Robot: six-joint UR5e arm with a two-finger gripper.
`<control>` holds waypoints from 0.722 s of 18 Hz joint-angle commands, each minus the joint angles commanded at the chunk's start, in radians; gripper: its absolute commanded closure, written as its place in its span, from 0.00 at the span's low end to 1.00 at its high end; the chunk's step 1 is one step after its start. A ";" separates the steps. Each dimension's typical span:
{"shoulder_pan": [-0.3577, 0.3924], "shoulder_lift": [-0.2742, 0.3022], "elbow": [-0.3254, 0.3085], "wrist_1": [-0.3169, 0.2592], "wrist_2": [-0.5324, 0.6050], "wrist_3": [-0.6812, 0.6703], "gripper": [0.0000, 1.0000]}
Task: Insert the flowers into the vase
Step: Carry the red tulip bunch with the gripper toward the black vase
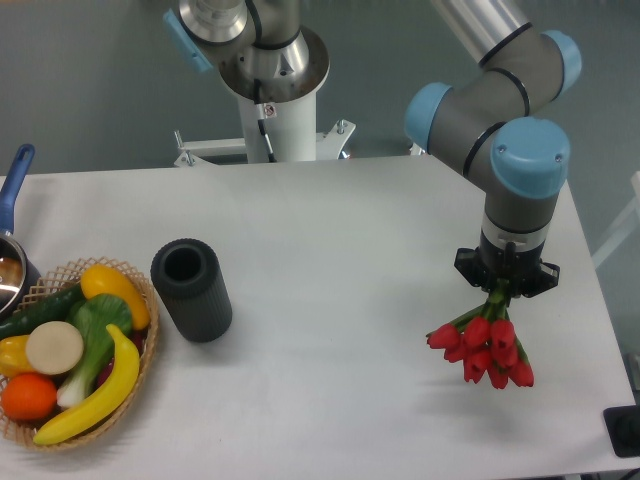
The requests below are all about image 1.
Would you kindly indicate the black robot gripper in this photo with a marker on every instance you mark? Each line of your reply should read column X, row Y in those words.
column 521, row 272

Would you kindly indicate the red tulip bouquet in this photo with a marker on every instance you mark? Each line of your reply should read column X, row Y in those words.
column 485, row 342

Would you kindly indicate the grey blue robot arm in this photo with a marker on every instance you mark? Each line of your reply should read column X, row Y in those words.
column 487, row 131

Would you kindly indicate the dark grey ribbed vase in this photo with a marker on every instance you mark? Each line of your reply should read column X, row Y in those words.
column 187, row 276

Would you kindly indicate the black device at edge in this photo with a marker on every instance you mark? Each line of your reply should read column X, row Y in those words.
column 622, row 425

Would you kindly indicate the dark red fruit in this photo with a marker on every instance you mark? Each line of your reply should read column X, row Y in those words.
column 138, row 339

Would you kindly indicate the yellow banana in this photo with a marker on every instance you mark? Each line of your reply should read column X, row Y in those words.
column 102, row 402

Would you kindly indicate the yellow lemon squash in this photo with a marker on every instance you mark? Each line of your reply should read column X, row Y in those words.
column 102, row 279

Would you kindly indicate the green bok choy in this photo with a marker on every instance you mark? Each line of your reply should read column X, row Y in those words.
column 91, row 319

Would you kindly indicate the woven wicker basket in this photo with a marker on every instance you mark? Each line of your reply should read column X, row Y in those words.
column 54, row 281

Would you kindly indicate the green cucumber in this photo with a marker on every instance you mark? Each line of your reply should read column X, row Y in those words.
column 54, row 307

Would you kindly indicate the beige round disc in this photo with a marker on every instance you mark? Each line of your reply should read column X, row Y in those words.
column 54, row 348

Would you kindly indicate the orange fruit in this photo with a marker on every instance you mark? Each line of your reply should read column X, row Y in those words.
column 29, row 397

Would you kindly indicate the yellow bell pepper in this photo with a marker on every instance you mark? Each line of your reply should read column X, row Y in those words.
column 13, row 358

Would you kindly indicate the white frame at right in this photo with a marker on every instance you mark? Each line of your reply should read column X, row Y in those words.
column 625, row 223

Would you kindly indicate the blue handled saucepan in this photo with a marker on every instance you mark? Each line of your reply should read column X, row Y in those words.
column 18, row 274

